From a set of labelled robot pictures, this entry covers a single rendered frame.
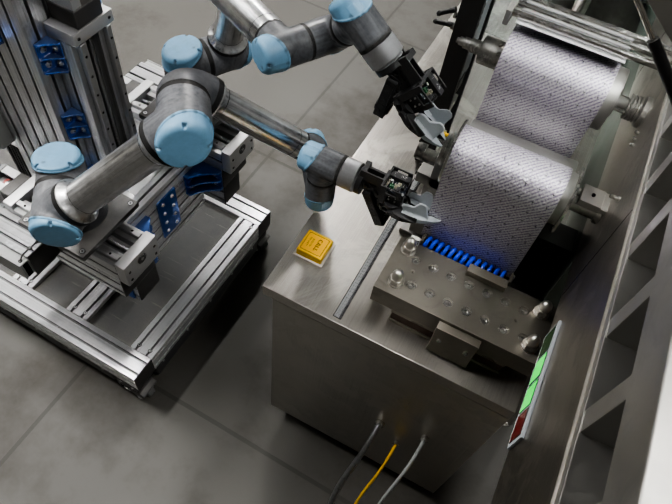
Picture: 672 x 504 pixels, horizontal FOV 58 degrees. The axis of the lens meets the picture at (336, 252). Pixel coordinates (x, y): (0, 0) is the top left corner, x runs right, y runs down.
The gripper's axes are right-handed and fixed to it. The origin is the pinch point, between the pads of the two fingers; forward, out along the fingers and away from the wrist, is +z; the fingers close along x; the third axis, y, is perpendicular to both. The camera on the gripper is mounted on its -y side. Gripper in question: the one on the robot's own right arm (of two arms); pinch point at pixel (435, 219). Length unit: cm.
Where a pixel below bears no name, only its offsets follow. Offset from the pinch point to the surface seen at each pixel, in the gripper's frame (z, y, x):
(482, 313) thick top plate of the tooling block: 18.6, -6.0, -14.0
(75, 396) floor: -93, -109, -54
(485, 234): 11.7, 2.8, -0.3
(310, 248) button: -25.5, -16.6, -11.7
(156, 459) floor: -54, -109, -59
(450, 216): 2.9, 3.5, -0.3
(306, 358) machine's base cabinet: -17, -47, -26
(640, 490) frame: 31, 56, -65
